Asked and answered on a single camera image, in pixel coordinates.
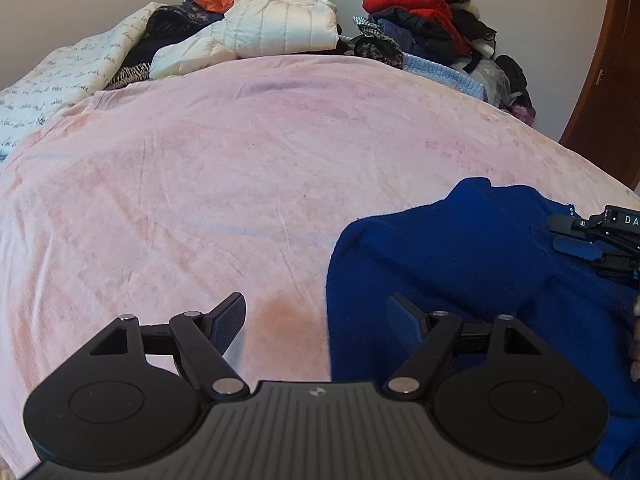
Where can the pile of dark clothes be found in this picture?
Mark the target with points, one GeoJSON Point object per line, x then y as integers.
{"type": "Point", "coordinates": [400, 30]}

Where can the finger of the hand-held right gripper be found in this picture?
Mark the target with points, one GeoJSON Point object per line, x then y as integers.
{"type": "Point", "coordinates": [572, 247]}
{"type": "Point", "coordinates": [565, 222]}

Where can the wooden door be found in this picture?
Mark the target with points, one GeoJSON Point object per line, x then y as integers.
{"type": "Point", "coordinates": [610, 85]}

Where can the grey wrapped bundle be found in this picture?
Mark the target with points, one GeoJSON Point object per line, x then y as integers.
{"type": "Point", "coordinates": [487, 80]}

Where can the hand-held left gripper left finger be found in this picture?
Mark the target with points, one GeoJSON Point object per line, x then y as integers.
{"type": "Point", "coordinates": [232, 317]}

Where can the blue knit sweater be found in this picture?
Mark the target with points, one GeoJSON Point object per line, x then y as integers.
{"type": "Point", "coordinates": [450, 260]}

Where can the red garment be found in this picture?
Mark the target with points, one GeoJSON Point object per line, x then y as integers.
{"type": "Point", "coordinates": [425, 7]}

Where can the dark patterned garment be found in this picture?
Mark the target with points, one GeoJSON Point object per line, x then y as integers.
{"type": "Point", "coordinates": [165, 30]}

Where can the white printed quilt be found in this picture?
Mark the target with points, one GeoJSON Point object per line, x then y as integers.
{"type": "Point", "coordinates": [60, 80]}

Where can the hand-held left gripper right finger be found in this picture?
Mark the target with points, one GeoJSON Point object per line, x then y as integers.
{"type": "Point", "coordinates": [404, 316]}

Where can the light blue knit garment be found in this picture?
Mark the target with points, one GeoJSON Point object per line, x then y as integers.
{"type": "Point", "coordinates": [440, 72]}

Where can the white puffer jacket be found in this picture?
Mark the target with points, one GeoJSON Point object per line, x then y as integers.
{"type": "Point", "coordinates": [280, 25]}

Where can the person's right hand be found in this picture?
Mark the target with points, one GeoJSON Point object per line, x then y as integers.
{"type": "Point", "coordinates": [636, 340]}

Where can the pink blanket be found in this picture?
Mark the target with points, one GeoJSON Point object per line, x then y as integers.
{"type": "Point", "coordinates": [200, 185]}

